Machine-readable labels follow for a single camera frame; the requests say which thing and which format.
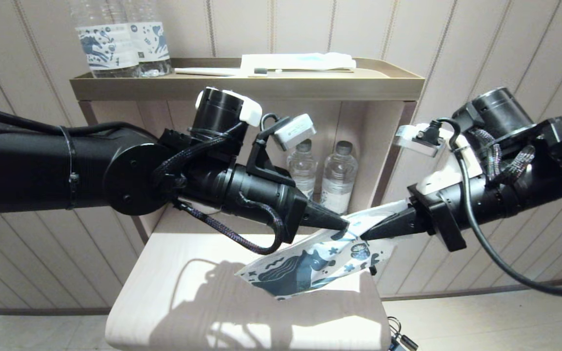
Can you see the white blue packet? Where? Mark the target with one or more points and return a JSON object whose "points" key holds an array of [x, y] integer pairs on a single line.
{"points": [[286, 61]]}

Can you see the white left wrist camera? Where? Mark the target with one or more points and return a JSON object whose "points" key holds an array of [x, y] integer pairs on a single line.
{"points": [[295, 131]]}

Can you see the black left camera bracket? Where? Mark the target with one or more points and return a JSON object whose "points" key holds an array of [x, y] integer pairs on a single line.
{"points": [[261, 165]]}

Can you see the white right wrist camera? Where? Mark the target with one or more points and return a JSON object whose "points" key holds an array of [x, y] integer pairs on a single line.
{"points": [[408, 141]]}

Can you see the large clear water bottle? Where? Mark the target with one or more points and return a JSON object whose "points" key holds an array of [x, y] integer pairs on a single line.
{"points": [[108, 46], [154, 44]]}

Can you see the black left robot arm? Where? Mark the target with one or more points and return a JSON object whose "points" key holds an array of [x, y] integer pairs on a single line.
{"points": [[42, 170]]}

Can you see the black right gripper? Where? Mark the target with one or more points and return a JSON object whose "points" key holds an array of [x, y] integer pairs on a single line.
{"points": [[466, 207]]}

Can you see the white blue horse pouch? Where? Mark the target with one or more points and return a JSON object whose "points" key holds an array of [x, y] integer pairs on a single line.
{"points": [[300, 273]]}

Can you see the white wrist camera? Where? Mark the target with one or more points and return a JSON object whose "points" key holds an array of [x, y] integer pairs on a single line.
{"points": [[295, 131], [408, 141]]}

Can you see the black round knob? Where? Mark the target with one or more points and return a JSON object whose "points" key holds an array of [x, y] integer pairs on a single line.
{"points": [[372, 268]]}

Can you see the white right camera bracket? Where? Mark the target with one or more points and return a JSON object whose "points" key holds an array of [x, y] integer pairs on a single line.
{"points": [[442, 180]]}

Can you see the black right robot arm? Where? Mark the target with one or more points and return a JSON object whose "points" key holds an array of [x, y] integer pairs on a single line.
{"points": [[544, 185]]}

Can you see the white toothbrush black bristles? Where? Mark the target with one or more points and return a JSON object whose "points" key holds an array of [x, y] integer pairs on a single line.
{"points": [[203, 71]]}

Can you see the brown open shelf cabinet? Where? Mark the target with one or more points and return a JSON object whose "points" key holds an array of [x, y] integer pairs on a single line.
{"points": [[349, 87]]}

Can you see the small clear water bottle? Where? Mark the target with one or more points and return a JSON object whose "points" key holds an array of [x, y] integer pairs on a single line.
{"points": [[303, 168], [337, 180]]}

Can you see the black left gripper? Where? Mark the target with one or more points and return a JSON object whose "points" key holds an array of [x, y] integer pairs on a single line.
{"points": [[271, 200]]}

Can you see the black key bundle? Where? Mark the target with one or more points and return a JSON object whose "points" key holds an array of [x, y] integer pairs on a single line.
{"points": [[400, 339]]}

